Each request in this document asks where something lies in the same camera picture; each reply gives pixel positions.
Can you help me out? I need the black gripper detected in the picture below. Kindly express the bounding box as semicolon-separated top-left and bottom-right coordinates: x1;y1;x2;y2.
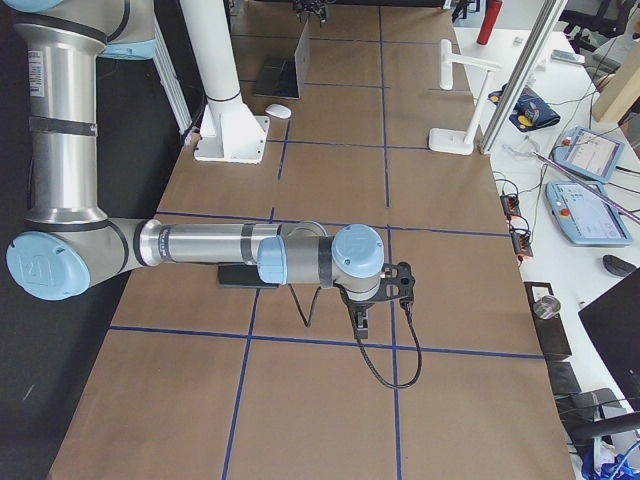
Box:
293;0;329;20
339;261;415;339

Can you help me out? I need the grey laptop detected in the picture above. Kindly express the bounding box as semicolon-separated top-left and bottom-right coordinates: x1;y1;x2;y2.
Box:
253;21;311;100

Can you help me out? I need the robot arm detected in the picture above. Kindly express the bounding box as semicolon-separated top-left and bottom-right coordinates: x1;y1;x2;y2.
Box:
1;25;338;348

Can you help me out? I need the white computer mouse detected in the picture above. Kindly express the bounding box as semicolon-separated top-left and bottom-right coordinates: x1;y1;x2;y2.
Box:
265;103;292;119

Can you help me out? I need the black mouse pad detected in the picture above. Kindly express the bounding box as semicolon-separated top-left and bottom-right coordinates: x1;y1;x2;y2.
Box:
217;265;279;289

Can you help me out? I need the white desk lamp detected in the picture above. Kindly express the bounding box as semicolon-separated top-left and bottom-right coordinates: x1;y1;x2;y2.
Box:
428;38;503;157

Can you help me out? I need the black desk mouse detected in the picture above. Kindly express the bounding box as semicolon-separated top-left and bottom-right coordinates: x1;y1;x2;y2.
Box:
602;254;637;278

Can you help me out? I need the metal cup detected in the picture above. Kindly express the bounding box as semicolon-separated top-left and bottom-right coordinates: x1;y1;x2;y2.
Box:
532;295;561;320

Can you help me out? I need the orange black circuit board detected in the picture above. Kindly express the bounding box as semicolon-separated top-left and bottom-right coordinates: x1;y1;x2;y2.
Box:
500;194;521;220

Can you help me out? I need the red bottle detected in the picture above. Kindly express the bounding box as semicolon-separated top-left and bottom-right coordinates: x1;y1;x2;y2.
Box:
476;0;503;45

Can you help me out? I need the black box on desk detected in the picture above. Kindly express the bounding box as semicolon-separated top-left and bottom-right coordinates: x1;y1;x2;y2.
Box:
524;281;572;361

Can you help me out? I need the near teach pendant tablet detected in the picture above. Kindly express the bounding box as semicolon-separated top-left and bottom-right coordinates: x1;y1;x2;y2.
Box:
545;181;633;247

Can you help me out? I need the teach pendant tablet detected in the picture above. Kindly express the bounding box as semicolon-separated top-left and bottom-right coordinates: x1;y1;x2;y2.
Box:
550;126;625;184
545;181;633;247

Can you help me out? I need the navy space pattern pouch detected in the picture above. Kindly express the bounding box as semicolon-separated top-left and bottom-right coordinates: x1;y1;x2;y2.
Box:
509;87;561;132

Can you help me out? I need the far teach pendant tablet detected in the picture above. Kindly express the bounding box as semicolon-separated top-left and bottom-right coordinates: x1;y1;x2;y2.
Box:
550;126;625;184

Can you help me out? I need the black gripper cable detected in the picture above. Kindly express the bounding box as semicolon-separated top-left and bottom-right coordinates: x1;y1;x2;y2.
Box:
291;284;422;389

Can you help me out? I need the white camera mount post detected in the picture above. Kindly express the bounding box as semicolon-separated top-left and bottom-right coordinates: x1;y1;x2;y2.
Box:
180;0;270;164

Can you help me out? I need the aluminium frame post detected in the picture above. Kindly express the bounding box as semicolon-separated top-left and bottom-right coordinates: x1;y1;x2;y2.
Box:
479;0;567;155

